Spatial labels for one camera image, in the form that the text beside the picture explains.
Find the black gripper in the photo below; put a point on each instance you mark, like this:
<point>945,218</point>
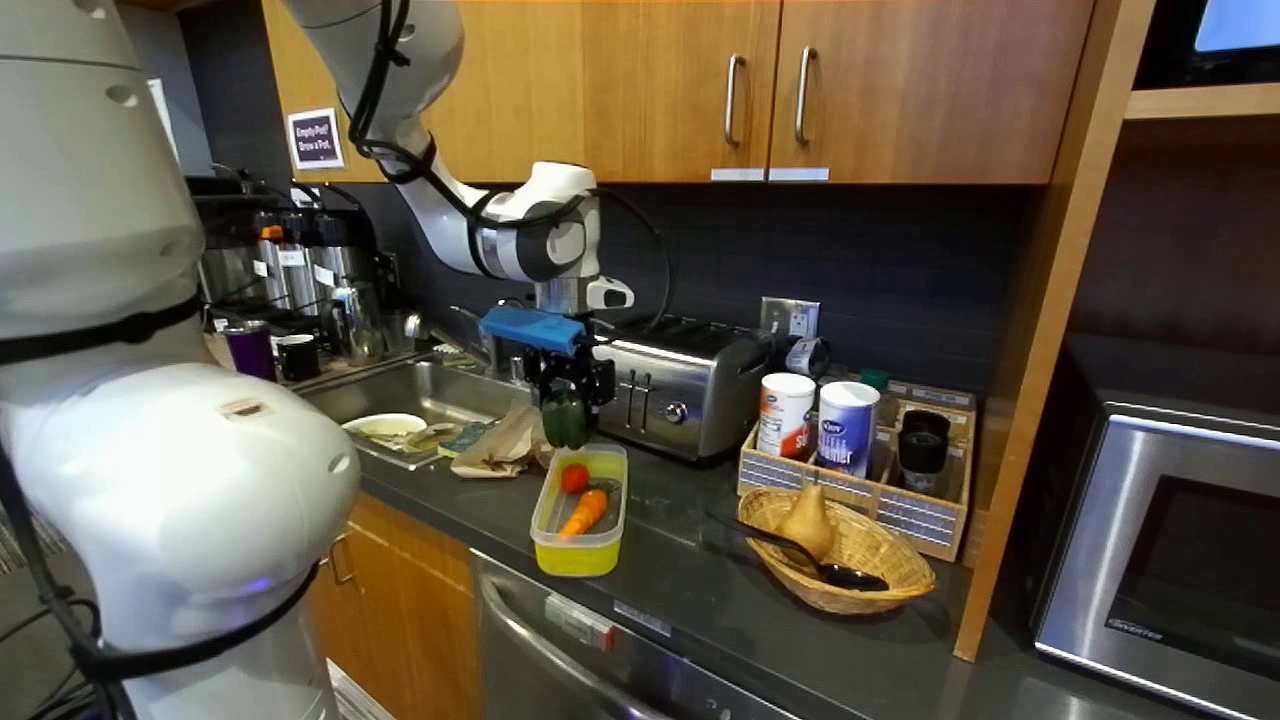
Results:
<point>573,376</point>

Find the green bell pepper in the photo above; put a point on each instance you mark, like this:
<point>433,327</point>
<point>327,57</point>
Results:
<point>564,422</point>

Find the yellow plastic lunchbox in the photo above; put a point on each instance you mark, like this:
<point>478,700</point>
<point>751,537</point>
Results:
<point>598,549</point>

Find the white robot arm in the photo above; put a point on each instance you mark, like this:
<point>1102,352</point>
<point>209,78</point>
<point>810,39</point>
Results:
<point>197,496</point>

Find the red tomato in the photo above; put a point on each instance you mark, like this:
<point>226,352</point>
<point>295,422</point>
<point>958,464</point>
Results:
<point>573,476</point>

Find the silver toaster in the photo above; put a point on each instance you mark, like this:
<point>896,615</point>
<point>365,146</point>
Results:
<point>681,385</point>

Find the orange carrot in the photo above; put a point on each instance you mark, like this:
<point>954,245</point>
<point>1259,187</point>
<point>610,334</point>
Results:
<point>584,513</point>

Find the steel sink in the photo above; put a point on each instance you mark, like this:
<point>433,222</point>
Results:
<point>410,385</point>

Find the white plate with food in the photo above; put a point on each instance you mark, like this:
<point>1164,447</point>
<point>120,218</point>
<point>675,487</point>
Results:
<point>402,432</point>

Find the white red paper cup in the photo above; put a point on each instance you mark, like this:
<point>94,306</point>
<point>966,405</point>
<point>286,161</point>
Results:
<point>780,422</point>

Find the white blue paper cup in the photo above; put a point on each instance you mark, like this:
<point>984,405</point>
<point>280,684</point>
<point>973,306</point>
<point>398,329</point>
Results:
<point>844,424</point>

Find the stainless steel dishwasher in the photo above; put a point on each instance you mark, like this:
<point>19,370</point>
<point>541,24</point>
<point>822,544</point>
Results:
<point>555,656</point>

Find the wooden upper cabinet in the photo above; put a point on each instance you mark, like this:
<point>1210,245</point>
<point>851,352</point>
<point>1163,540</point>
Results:
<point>901,94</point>

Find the wooden cabinet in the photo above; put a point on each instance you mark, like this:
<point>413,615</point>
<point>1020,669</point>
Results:
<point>901,94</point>
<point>393,610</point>

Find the wooden lower cabinet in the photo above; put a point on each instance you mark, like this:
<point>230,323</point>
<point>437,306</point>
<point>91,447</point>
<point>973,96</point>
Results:
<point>393,610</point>

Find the coffee machine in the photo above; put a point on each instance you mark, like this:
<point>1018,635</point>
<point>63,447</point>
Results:
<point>295,259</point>

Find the woven wicker basket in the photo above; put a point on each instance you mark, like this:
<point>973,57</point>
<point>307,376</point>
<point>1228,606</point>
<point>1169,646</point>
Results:
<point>863,540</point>

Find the black spoon in basket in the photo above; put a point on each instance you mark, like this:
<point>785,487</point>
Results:
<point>792,540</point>

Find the black jar in crate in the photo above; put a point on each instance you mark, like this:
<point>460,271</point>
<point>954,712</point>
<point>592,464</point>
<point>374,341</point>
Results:
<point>922,448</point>

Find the purple cup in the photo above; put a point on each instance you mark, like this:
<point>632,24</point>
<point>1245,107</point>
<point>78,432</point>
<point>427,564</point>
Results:
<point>248,351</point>

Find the purple sign on cabinet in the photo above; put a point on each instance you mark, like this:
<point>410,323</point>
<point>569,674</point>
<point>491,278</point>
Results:
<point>313,143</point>

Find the wooden crate organizer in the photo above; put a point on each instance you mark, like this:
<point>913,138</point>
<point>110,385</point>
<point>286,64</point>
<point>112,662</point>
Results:
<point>929,513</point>

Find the stainless steel microwave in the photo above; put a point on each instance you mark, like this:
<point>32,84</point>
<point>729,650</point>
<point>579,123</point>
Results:
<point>1163,523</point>

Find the wall power outlet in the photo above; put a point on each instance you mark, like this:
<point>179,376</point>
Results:
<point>790,318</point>

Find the left cabinet handle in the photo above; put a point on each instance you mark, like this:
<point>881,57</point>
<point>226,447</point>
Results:
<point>733,64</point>

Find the cabinet handle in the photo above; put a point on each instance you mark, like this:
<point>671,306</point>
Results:
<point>733,64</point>
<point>800,94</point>

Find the right cabinet handle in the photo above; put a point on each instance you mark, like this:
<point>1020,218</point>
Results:
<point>800,94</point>

